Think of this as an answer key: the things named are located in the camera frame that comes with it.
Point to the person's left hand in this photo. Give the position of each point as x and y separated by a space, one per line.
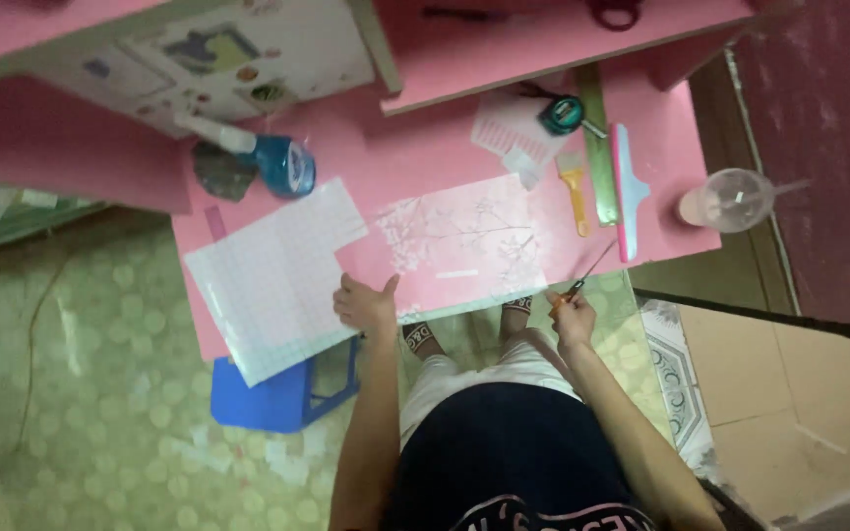
366 310

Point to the person's right hand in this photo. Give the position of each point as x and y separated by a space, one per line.
574 321

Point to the person's right fingers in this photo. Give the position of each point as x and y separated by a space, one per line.
559 308

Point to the pink floral adhesive sheet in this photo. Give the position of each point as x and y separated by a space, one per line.
462 236

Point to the white shorts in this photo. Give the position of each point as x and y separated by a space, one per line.
484 376

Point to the yellow plastic scraper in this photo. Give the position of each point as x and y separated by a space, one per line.
575 192

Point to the patterned floor mat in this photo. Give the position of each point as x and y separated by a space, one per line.
672 376

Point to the blue and pink squeegee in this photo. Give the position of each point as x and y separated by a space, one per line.
628 188

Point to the small white paper piece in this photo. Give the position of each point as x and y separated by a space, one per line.
522 168

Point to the green ruler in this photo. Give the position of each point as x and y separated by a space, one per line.
600 162

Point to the black shirt with pink print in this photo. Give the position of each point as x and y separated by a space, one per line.
513 457

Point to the white lined paper sheet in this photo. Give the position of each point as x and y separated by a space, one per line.
506 125

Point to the teal tape measure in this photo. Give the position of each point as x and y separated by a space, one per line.
561 114

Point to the clear plastic cup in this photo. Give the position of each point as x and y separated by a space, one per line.
727 199

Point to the pink desk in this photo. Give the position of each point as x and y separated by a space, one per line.
425 147

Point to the white gridded backing sheet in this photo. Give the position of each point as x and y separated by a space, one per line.
270 280

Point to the blue plastic stool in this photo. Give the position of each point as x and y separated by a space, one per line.
270 402

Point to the blue spray bottle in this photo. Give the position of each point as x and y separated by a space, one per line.
277 162

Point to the scattered white paper scraps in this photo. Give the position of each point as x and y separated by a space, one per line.
248 453

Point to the grey cloth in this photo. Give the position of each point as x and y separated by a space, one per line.
220 173

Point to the white cabinet door with stickers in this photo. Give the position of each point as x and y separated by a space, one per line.
211 59

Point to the green and white bag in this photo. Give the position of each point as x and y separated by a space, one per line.
12 217

